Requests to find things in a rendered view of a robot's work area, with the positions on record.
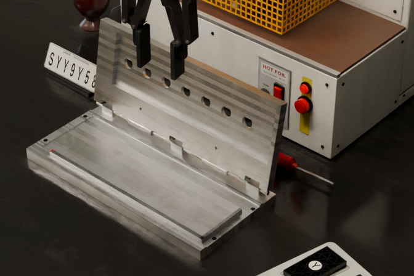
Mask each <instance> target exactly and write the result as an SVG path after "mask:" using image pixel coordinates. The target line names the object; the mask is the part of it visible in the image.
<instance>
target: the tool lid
mask: <svg viewBox="0 0 414 276"><path fill-rule="evenodd" d="M150 49H151V61H149V62H148V63H147V64H146V65H144V66H143V67H142V68H139V67H137V51H136V45H134V43H133V33H132V29H131V28H128V27H126V26H124V25H122V24H120V23H118V22H116V21H114V20H112V19H110V18H107V17H106V18H102V19H100V30H99V44H98V52H97V66H96V74H95V89H94V100H95V101H97V102H99V103H102V102H104V101H106V102H107V103H109V104H111V105H113V106H112V110H114V111H116V112H118V113H119V114H121V115H123V116H125V117H127V118H129V121H128V123H129V124H130V125H132V126H134V127H135V128H137V129H140V130H141V131H143V132H145V133H147V134H149V135H151V136H153V134H152V132H155V133H157V134H159V135H161V136H163V137H165V138H167V139H169V140H170V139H172V138H175V139H177V140H179V141H181V142H183V144H182V147H184V148H186V149H187V150H190V151H191V152H193V153H195V154H197V155H199V156H201V157H202V158H203V159H202V163H203V164H205V165H207V166H209V167H210V168H213V169H215V170H216V171H218V172H220V173H222V174H224V175H225V176H229V175H228V174H227V173H228V172H231V173H232V174H234V175H236V176H238V177H241V178H242V179H244V180H246V179H247V178H249V177H250V178H251V179H253V180H255V181H257V182H259V183H260V185H259V188H261V189H263V190H265V191H266V192H268V191H270V190H272V189H273V187H274V180H275V173H276V169H277V162H278V155H279V151H280V144H281V139H282V133H283V126H284V122H285V115H286V108H287V102H285V101H283V100H281V99H279V98H277V97H275V96H272V95H270V94H268V93H266V92H264V91H262V90H260V89H258V88H256V87H254V86H251V85H249V84H247V83H245V82H243V81H240V80H239V79H236V78H234V77H233V76H230V75H228V74H226V73H224V72H222V71H220V70H217V69H215V68H213V67H211V66H209V65H207V64H205V63H203V62H201V61H199V60H196V59H194V58H192V57H190V56H187V58H186V59H184V66H185V72H184V73H183V74H182V75H180V77H178V79H176V80H172V79H171V57H170V47H169V46H167V45H165V44H162V43H160V42H158V41H156V40H154V39H152V38H150ZM128 58H129V59H131V61H132V68H130V67H129V66H128V64H127V59H128ZM146 67H147V68H149V69H150V71H151V74H152V75H151V77H148V76H147V75H146V72H145V69H146ZM165 76H166V77H168V78H169V80H170V83H171V85H170V87H168V86H167V85H166V84H165V82H164V78H165ZM184 86H186V87H188V88H189V90H190V96H189V97H188V96H186V95H185V93H184ZM204 96H207V97H208V99H209V100H210V106H209V107H208V106H206V105H205V103H204V100H203V99H204ZM225 106H226V107H229V109H230V112H231V115H230V116H227V115H226V114H225V113H224V107H225ZM246 116H247V117H249V118H250V119H251V121H252V126H251V127H249V126H247V125H246V123H245V117H246Z"/></svg>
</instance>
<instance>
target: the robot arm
mask: <svg viewBox="0 0 414 276"><path fill-rule="evenodd" d="M151 1H152V0H138V1H137V5H136V0H121V21H122V22H123V23H128V24H130V26H131V28H132V33H133V43H134V45H136V51H137V67H139V68H142V67H143V66H144V65H146V64H147V63H148V62H149V61H151V49H150V24H148V23H146V24H144V23H145V22H147V21H146V18H147V14H148V10H149V7H150V3H151ZM161 4H162V6H164V7H165V9H166V13H167V16H168V20H169V24H170V26H171V30H172V34H173V36H174V40H173V41H172V42H171V43H170V57H171V79H172V80H176V79H178V77H180V75H182V74H183V73H184V72H185V66H184V59H186V58H187V56H188V45H190V44H191V43H193V42H194V41H195V40H196V39H197V38H198V37H199V33H198V14H197V0H182V8H181V5H180V2H179V0H161Z"/></svg>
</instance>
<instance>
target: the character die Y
mask: <svg viewBox="0 0 414 276"><path fill-rule="evenodd" d="M346 264H347V261H346V260H345V259H343V258H342V257H341V256H340V255H338V254H337V253H335V252H334V251H333V250H332V249H331V248H329V247H328V246H326V247H324V248H322V249H320V250H318V251H317V252H315V253H313V254H311V255H310V256H308V257H306V258H304V259H302V260H300V261H299V262H297V263H295V264H293V265H292V266H289V267H288V268H286V269H284V270H283V275H284V276H330V275H332V274H334V273H335V272H337V271H339V270H341V269H342V268H344V267H346Z"/></svg>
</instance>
